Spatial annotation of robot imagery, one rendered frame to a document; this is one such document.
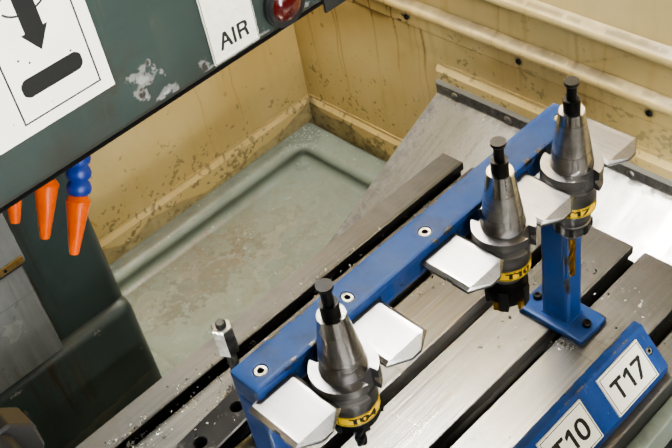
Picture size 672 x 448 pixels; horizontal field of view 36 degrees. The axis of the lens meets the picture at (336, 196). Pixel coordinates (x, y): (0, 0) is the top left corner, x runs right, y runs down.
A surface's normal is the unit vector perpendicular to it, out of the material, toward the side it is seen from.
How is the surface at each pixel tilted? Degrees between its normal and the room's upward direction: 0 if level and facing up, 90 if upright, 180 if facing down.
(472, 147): 24
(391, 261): 0
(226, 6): 90
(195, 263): 0
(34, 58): 90
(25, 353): 89
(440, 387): 0
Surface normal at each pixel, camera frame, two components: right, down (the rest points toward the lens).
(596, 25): -0.47, -0.38
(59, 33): 0.69, 0.40
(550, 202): -0.15, -0.73
